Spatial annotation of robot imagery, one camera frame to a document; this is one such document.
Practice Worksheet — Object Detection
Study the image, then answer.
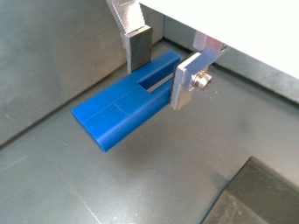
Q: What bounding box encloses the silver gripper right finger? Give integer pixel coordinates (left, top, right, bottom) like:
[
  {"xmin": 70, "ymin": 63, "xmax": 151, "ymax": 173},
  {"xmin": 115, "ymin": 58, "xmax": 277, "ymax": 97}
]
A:
[{"xmin": 170, "ymin": 31, "xmax": 226, "ymax": 110}]

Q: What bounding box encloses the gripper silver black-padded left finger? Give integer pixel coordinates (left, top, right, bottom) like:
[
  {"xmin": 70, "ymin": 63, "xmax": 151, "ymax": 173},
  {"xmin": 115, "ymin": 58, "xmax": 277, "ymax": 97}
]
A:
[{"xmin": 107, "ymin": 0, "xmax": 154, "ymax": 73}]

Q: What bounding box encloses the blue square-circle object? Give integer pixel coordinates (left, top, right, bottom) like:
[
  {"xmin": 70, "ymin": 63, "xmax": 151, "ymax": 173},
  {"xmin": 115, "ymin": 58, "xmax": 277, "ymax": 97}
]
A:
[{"xmin": 71, "ymin": 51, "xmax": 181, "ymax": 152}]

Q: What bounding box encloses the black curved fixture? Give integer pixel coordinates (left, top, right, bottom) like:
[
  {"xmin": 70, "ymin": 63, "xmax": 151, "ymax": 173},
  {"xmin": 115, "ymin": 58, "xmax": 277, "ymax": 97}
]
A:
[{"xmin": 201, "ymin": 157, "xmax": 299, "ymax": 224}]

